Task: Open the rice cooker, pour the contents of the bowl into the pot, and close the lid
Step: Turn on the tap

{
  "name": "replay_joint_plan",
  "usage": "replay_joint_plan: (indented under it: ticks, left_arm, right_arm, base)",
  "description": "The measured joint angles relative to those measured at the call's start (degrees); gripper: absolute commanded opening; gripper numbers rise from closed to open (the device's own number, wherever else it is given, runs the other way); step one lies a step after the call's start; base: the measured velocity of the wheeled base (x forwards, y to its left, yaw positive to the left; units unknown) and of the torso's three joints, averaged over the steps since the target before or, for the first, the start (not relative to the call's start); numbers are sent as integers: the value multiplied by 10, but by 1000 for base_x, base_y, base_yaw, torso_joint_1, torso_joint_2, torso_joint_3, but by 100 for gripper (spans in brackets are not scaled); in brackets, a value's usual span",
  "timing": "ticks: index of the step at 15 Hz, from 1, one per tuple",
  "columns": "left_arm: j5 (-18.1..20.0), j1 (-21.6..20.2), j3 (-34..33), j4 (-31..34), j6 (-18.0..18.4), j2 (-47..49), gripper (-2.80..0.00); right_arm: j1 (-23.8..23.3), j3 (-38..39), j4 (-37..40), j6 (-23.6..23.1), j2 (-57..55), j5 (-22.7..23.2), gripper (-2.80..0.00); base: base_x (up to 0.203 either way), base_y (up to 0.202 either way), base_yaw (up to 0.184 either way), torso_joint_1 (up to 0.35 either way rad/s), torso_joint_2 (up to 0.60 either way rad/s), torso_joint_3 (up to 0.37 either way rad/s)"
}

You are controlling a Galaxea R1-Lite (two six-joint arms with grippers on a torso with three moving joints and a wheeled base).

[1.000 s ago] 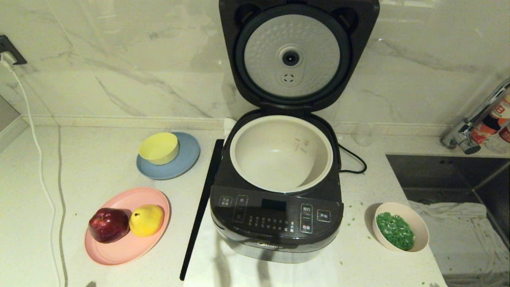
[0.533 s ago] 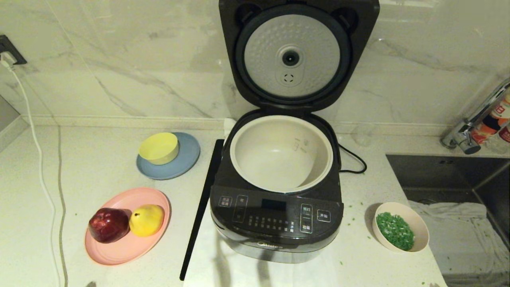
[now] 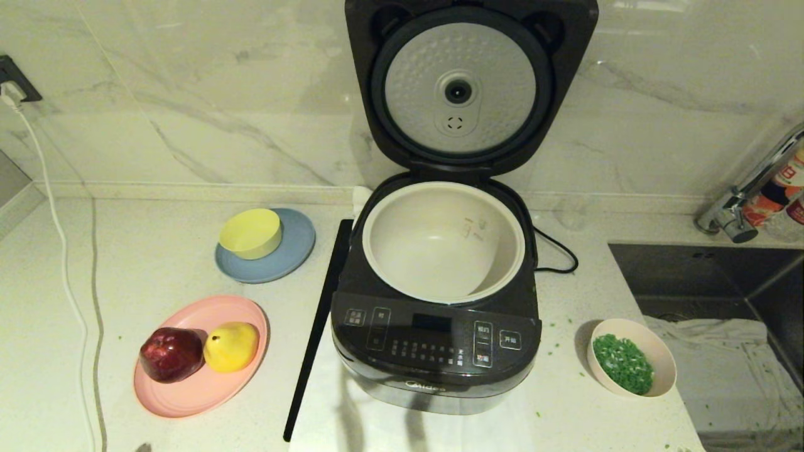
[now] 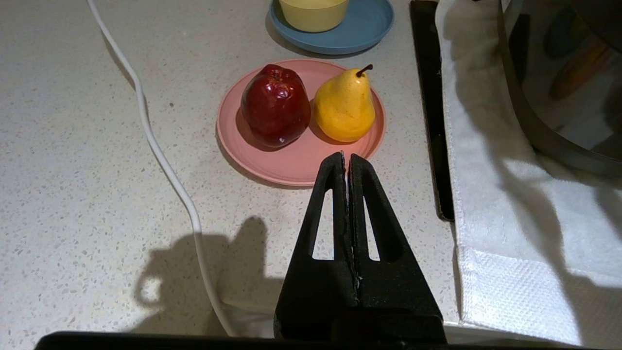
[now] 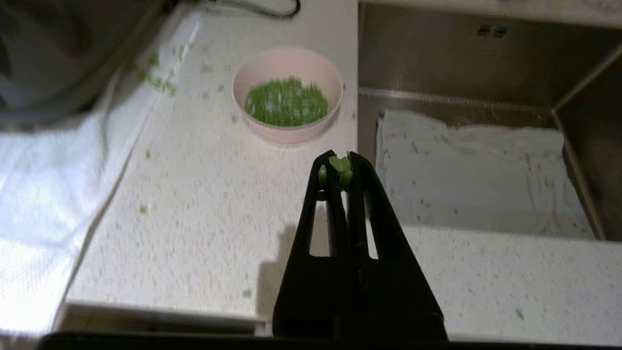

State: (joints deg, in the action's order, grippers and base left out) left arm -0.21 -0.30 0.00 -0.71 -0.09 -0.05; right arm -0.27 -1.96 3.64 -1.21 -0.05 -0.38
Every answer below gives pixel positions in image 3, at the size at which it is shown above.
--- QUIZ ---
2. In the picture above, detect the black rice cooker lid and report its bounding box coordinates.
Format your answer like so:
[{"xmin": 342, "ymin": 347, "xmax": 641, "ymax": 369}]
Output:
[{"xmin": 344, "ymin": 0, "xmax": 600, "ymax": 181}]

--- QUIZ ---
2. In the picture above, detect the pale pink bowl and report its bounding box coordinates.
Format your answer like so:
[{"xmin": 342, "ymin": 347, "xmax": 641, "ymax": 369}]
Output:
[{"xmin": 587, "ymin": 318, "xmax": 677, "ymax": 399}]

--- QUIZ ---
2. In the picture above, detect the white inner pot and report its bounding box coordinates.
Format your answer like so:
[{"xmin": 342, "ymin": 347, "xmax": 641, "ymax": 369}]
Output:
[{"xmin": 362, "ymin": 181, "xmax": 527, "ymax": 306}]

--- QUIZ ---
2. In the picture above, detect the black rice cooker body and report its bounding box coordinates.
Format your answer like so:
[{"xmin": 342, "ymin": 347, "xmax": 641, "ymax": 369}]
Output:
[{"xmin": 329, "ymin": 173, "xmax": 545, "ymax": 417}]

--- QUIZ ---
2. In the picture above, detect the yellow bowl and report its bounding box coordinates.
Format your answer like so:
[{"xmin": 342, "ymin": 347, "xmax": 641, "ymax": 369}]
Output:
[{"xmin": 218, "ymin": 208, "xmax": 283, "ymax": 261}]

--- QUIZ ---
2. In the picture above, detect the blue plate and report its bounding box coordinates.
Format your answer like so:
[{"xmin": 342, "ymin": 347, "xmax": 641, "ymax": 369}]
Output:
[{"xmin": 214, "ymin": 207, "xmax": 317, "ymax": 285}]

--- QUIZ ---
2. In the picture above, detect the black tray edge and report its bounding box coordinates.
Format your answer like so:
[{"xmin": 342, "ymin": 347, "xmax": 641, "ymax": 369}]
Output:
[{"xmin": 282, "ymin": 218, "xmax": 354, "ymax": 444}]

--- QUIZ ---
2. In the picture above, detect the yellow pear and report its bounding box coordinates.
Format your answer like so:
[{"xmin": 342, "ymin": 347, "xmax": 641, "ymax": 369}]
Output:
[{"xmin": 202, "ymin": 321, "xmax": 260, "ymax": 374}]

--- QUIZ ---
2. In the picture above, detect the red apple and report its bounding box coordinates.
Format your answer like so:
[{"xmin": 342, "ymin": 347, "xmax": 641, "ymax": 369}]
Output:
[{"xmin": 139, "ymin": 326, "xmax": 207, "ymax": 384}]

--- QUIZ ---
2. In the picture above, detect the pink plate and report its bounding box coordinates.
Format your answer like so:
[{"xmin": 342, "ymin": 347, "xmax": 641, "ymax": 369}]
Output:
[{"xmin": 133, "ymin": 294, "xmax": 270, "ymax": 420}]

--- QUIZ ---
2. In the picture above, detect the stainless steel sink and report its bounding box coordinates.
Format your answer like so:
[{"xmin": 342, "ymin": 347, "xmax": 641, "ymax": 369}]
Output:
[{"xmin": 608, "ymin": 242, "xmax": 804, "ymax": 452}]

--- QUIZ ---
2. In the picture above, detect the chrome faucet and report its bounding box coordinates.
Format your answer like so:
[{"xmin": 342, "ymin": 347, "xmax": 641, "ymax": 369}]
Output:
[{"xmin": 695, "ymin": 122, "xmax": 804, "ymax": 244}]

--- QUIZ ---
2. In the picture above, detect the white cloth in sink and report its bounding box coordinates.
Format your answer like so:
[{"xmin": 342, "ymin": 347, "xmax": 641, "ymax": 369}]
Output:
[{"xmin": 644, "ymin": 316, "xmax": 804, "ymax": 443}]

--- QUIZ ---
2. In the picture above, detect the red white label bottle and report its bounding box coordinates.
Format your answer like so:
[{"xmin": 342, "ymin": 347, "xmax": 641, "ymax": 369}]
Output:
[{"xmin": 751, "ymin": 148, "xmax": 804, "ymax": 227}]

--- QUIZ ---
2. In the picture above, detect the black power cable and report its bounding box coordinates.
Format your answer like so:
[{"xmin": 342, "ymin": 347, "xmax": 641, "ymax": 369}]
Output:
[{"xmin": 534, "ymin": 225, "xmax": 580, "ymax": 274}]

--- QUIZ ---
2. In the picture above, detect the white power cable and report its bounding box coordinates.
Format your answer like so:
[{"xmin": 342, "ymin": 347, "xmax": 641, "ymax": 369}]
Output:
[{"xmin": 0, "ymin": 85, "xmax": 105, "ymax": 452}]

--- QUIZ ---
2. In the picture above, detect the black wall socket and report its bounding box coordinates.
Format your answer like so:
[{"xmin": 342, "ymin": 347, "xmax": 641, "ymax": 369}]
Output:
[{"xmin": 0, "ymin": 55, "xmax": 43, "ymax": 104}]

